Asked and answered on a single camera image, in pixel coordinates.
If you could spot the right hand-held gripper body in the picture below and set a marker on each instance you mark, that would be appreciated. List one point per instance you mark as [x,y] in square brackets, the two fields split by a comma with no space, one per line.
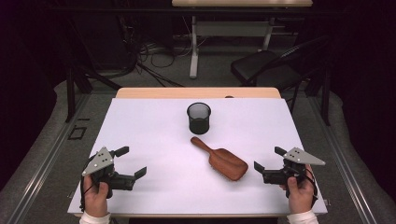
[299,157]

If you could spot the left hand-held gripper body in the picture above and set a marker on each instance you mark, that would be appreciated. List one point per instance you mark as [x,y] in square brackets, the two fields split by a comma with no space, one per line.
[99,161]

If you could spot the brown wooden scoop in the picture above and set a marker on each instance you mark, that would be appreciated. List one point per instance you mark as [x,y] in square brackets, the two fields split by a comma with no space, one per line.
[227,165]

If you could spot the black mesh cup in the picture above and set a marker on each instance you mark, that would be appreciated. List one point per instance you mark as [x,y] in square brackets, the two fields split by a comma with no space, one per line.
[199,124]

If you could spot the person's right hand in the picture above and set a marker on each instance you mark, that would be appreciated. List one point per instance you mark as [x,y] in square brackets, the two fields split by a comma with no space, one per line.
[300,194]

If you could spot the person's left hand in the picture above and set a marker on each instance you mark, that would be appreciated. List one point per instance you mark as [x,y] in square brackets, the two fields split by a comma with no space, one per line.
[96,199]

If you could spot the white table mat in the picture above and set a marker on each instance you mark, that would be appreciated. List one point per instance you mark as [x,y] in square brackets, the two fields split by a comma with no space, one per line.
[155,130]

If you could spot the black metal stand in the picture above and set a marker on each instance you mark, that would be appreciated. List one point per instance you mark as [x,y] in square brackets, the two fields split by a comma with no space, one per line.
[70,93]

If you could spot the black folding chair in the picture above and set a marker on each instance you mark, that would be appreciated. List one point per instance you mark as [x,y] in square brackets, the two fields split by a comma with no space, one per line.
[258,67]

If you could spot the wooden table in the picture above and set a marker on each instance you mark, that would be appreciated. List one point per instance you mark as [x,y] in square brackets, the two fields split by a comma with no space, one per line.
[186,92]

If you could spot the white-legged desk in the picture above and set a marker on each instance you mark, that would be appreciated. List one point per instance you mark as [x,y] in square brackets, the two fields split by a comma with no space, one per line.
[194,46]

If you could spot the metal floor rail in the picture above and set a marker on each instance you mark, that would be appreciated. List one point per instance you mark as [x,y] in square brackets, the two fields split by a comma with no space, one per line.
[342,161]
[49,161]

